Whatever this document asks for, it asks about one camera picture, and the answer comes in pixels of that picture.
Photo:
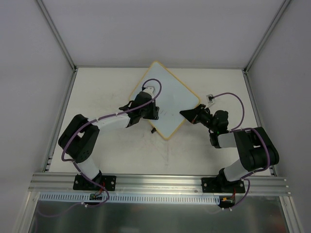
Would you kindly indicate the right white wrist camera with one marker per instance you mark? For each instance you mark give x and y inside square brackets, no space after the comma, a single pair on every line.
[210,99]

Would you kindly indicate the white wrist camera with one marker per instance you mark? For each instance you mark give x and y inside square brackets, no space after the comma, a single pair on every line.
[149,90]
[210,99]

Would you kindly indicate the aluminium frame post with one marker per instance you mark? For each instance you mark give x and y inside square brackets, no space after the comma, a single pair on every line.
[272,25]
[56,34]

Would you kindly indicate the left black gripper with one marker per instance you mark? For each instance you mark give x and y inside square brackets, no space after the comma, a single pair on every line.
[150,112]

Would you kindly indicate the white slotted cable duct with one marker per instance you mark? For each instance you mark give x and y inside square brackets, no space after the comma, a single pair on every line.
[130,198]

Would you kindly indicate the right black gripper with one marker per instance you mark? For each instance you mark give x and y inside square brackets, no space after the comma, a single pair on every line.
[198,116]

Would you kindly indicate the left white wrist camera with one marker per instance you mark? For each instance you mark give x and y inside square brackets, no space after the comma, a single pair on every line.
[149,90]

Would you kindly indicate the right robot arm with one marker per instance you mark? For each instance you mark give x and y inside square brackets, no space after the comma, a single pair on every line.
[255,149]

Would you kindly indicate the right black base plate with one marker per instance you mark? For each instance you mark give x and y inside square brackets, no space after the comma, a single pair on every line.
[213,185]

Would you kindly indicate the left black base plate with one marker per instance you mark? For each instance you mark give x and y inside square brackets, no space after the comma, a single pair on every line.
[106,181]

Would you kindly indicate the right aluminium frame post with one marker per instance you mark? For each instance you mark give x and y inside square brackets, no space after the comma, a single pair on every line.
[272,25]

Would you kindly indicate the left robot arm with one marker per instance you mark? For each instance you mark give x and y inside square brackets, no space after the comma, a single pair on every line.
[80,136]

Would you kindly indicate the aluminium mounting rail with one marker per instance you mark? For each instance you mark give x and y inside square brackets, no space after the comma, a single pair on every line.
[158,184]

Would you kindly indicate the yellow framed whiteboard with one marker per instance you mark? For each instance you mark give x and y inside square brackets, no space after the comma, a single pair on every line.
[174,97]

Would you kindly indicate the left aluminium frame post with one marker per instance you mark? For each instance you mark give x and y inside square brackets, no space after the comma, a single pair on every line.
[56,34]

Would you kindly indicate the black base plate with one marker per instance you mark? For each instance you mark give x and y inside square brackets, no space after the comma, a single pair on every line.
[106,181]
[213,185]

